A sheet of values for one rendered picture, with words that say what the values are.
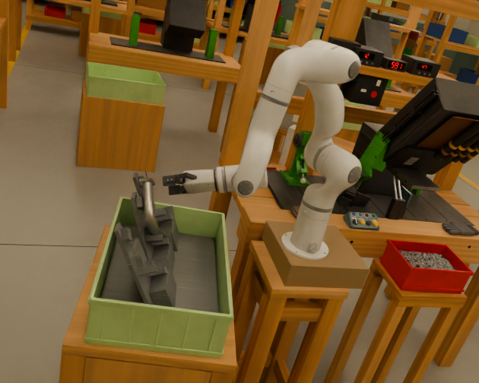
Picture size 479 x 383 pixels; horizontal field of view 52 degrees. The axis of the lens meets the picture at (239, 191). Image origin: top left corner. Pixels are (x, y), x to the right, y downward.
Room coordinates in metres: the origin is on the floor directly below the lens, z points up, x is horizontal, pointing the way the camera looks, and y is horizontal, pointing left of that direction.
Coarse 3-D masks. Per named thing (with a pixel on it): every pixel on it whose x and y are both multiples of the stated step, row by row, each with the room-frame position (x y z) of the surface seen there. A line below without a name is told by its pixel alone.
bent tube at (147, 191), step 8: (144, 184) 1.39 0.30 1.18; (152, 184) 1.41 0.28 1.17; (144, 192) 1.37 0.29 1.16; (152, 192) 1.38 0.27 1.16; (144, 200) 1.35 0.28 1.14; (152, 200) 1.36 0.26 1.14; (144, 208) 1.34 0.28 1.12; (152, 208) 1.34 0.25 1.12; (152, 216) 1.33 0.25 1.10; (152, 224) 1.33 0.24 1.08; (152, 232) 1.34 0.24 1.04; (160, 232) 1.39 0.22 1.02
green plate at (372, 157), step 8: (376, 136) 2.36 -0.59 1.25; (376, 144) 2.32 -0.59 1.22; (384, 144) 2.27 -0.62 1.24; (368, 152) 2.34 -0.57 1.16; (376, 152) 2.29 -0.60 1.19; (384, 152) 2.28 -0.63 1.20; (360, 160) 2.35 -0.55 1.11; (368, 160) 2.30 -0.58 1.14; (376, 160) 2.26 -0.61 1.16; (368, 168) 2.26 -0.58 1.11; (376, 168) 2.28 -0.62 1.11; (384, 168) 2.29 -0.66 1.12
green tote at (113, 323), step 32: (128, 224) 1.66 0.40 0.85; (192, 224) 1.70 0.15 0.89; (224, 224) 1.65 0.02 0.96; (224, 256) 1.44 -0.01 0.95; (96, 288) 1.11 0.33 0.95; (224, 288) 1.30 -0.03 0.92; (96, 320) 1.06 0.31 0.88; (128, 320) 1.08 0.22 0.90; (160, 320) 1.09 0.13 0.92; (192, 320) 1.11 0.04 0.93; (224, 320) 1.13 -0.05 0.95; (192, 352) 1.11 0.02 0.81
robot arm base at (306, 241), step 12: (300, 204) 1.68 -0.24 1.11; (300, 216) 1.64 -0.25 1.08; (312, 216) 1.62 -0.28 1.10; (324, 216) 1.62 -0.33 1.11; (300, 228) 1.63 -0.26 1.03; (312, 228) 1.61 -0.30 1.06; (324, 228) 1.63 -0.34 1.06; (288, 240) 1.67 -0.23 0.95; (300, 240) 1.62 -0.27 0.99; (312, 240) 1.61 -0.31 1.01; (300, 252) 1.59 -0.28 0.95; (312, 252) 1.60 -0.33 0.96; (324, 252) 1.64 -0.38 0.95
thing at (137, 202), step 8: (136, 192) 1.37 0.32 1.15; (136, 200) 1.35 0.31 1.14; (136, 208) 1.33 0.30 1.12; (136, 216) 1.33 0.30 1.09; (144, 216) 1.43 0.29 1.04; (144, 224) 1.39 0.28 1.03; (144, 240) 1.35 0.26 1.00; (144, 248) 1.33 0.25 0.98; (152, 248) 1.42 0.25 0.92; (160, 248) 1.44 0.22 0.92; (168, 248) 1.44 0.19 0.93; (152, 256) 1.39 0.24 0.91; (160, 256) 1.39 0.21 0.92; (168, 256) 1.40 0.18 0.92
